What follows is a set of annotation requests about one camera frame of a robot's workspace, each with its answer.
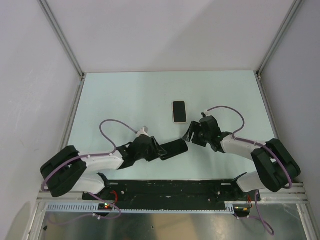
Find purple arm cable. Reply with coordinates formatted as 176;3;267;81
207;105;293;236
41;119;143;226

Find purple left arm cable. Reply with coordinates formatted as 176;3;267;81
41;119;143;226

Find aluminium corner post right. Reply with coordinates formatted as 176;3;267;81
256;0;305;80

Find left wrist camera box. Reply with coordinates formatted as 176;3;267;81
136;126;149;138

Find aluminium corner post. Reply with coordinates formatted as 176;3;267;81
37;0;86;78
256;0;305;80

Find grey slotted cable duct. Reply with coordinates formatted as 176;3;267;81
46;201;235;214

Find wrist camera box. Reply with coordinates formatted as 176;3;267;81
136;126;149;138
201;110;210;118

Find pink silicone phone case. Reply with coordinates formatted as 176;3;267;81
172;100;188;125

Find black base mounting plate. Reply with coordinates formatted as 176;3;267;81
97;179;255;206

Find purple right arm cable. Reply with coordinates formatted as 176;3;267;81
207;105;293;236

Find black smartphone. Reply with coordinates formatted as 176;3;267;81
173;101;187;123

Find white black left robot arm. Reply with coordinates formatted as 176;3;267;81
40;134;168;200

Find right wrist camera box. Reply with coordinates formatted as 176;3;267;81
201;110;210;118

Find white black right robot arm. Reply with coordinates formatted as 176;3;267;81
182;115;301;201

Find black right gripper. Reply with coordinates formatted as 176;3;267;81
182;121;211;148

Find aluminium corner post left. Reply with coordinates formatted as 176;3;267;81
37;0;86;78

